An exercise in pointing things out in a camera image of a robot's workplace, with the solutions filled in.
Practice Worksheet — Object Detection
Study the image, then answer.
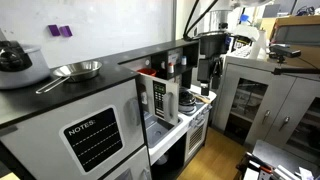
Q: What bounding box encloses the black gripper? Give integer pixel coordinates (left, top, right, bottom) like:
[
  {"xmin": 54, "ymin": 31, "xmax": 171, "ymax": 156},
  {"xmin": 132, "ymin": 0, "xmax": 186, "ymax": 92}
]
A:
[{"xmin": 196, "ymin": 55, "xmax": 224, "ymax": 97}]

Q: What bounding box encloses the glossy black large pot lid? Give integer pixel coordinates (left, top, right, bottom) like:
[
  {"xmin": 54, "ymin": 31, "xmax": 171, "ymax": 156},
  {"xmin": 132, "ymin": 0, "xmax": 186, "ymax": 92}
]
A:
[{"xmin": 0, "ymin": 40, "xmax": 34, "ymax": 73}]

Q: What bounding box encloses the small black pot lid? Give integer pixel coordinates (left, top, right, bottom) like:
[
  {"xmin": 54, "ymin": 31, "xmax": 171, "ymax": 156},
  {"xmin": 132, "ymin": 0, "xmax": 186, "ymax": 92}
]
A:
[{"xmin": 178, "ymin": 89, "xmax": 198, "ymax": 107}]

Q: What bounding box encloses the grey metal glass-door cabinet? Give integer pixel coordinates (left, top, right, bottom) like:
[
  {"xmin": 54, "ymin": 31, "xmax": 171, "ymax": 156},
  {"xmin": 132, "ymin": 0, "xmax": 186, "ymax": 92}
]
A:
[{"xmin": 212, "ymin": 54, "xmax": 320, "ymax": 165}]

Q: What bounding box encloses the large grey cooking pot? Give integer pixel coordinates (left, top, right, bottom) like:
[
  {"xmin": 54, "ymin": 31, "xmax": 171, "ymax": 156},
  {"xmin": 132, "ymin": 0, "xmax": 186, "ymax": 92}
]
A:
[{"xmin": 0, "ymin": 44, "xmax": 51, "ymax": 90}]

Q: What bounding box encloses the white toy oven door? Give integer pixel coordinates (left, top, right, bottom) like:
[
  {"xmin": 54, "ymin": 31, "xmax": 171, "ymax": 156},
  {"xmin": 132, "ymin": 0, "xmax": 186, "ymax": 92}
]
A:
[{"xmin": 184, "ymin": 113, "xmax": 211, "ymax": 162}]

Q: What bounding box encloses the shiny metal frying pan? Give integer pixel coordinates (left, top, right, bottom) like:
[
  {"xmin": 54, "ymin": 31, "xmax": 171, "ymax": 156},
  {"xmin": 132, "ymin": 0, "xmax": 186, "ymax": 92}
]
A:
[{"xmin": 35, "ymin": 60, "xmax": 103, "ymax": 95}]

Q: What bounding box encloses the white wall whiteboard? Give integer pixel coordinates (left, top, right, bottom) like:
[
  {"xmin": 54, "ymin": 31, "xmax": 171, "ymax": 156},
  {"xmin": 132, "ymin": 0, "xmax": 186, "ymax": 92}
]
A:
[{"xmin": 0, "ymin": 0, "xmax": 177, "ymax": 70}]

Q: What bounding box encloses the black tripod boom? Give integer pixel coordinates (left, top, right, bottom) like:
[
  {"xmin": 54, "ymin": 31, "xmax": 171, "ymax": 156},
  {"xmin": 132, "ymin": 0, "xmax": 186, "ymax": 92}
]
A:
[{"xmin": 271, "ymin": 66, "xmax": 320, "ymax": 76}]

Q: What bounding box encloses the grey toy sink basin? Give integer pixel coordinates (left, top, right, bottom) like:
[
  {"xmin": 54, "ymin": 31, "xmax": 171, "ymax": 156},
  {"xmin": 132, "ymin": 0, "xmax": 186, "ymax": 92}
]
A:
[{"xmin": 143, "ymin": 111, "xmax": 184, "ymax": 149}]

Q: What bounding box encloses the toy kitchen play set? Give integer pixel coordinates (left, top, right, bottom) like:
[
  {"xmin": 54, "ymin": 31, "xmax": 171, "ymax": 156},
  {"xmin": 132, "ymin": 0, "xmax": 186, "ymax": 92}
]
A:
[{"xmin": 0, "ymin": 38, "xmax": 218, "ymax": 180}]

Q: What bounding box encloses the black notes chalkboard panel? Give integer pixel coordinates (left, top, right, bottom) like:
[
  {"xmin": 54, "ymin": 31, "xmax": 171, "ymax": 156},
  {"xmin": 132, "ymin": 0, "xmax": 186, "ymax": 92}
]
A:
[{"xmin": 59, "ymin": 105, "xmax": 124, "ymax": 175}]

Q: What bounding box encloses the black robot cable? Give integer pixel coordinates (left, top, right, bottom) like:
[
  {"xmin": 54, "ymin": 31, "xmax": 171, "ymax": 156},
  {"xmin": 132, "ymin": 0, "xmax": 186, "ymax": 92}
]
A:
[{"xmin": 182, "ymin": 0, "xmax": 220, "ymax": 42}]

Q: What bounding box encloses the black tool cart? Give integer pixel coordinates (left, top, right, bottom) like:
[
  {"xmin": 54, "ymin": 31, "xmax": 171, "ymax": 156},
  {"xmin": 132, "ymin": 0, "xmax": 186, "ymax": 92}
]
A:
[{"xmin": 235, "ymin": 151, "xmax": 278, "ymax": 180}]

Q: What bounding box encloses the red toy bowl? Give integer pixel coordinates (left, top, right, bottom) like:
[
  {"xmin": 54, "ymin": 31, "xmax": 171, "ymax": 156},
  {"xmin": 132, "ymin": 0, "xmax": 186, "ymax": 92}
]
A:
[{"xmin": 136, "ymin": 67, "xmax": 157, "ymax": 77}]

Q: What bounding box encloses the white keyboard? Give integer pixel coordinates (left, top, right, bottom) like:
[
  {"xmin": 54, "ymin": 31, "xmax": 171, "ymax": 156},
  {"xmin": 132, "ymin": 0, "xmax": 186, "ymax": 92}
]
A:
[{"xmin": 231, "ymin": 45, "xmax": 253, "ymax": 58}]

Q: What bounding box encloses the purple block magnet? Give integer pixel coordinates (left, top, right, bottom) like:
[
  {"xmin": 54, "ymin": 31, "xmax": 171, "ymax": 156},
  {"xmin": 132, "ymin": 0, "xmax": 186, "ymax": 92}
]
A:
[
  {"xmin": 47, "ymin": 24, "xmax": 61, "ymax": 37},
  {"xmin": 59, "ymin": 25, "xmax": 73, "ymax": 38}
]

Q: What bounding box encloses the small grey toy pot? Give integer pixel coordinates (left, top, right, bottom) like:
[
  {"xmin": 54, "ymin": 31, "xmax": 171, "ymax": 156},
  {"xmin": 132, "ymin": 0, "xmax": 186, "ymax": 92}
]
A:
[{"xmin": 178, "ymin": 99, "xmax": 198, "ymax": 115}]

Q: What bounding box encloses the light wooden toy spatula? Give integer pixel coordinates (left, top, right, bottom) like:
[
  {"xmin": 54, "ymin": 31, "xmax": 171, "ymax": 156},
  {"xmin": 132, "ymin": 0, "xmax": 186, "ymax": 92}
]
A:
[{"xmin": 192, "ymin": 93, "xmax": 212, "ymax": 105}]

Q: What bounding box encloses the black camera on mount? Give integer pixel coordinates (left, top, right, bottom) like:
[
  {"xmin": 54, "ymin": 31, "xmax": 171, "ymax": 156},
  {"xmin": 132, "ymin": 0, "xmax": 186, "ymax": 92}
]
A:
[{"xmin": 268, "ymin": 44, "xmax": 302, "ymax": 64}]

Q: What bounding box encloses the grey flat board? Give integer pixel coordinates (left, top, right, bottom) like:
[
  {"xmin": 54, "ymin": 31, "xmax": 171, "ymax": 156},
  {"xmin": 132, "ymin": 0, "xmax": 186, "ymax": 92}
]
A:
[{"xmin": 252, "ymin": 139, "xmax": 320, "ymax": 172}]

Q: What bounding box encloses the white toy microwave door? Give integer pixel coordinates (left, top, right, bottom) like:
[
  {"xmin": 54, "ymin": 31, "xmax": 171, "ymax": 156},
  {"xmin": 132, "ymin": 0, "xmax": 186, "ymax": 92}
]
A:
[{"xmin": 137, "ymin": 72, "xmax": 180, "ymax": 126}]

